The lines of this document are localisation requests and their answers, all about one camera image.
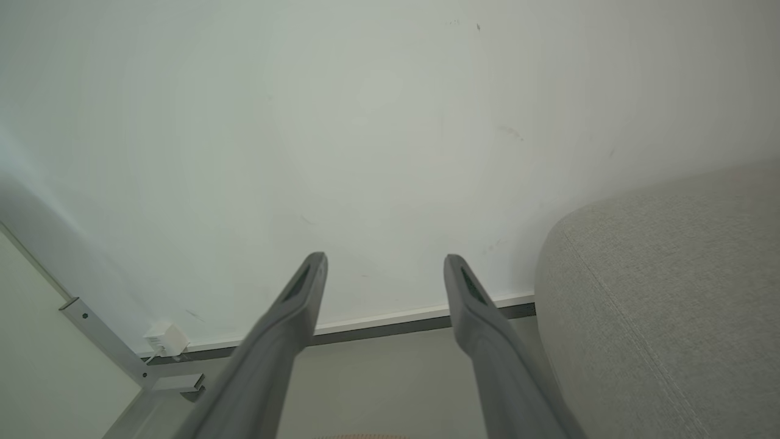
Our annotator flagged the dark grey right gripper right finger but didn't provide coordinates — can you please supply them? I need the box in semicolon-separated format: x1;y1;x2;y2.
444;254;587;439

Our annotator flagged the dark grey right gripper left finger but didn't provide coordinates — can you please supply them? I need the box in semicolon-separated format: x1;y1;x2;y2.
174;252;328;439

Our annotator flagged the white power adapter box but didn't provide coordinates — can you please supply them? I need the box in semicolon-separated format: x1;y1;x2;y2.
143;322;190;360

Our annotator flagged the light grey fabric sofa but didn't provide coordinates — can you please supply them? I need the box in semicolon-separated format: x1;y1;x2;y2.
535;162;780;439

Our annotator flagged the beige partition panel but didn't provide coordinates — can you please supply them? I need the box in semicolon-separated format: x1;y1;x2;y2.
0;223;142;439

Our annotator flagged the grey metal frame post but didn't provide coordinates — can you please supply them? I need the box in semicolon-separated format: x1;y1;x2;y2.
59;297;206;403

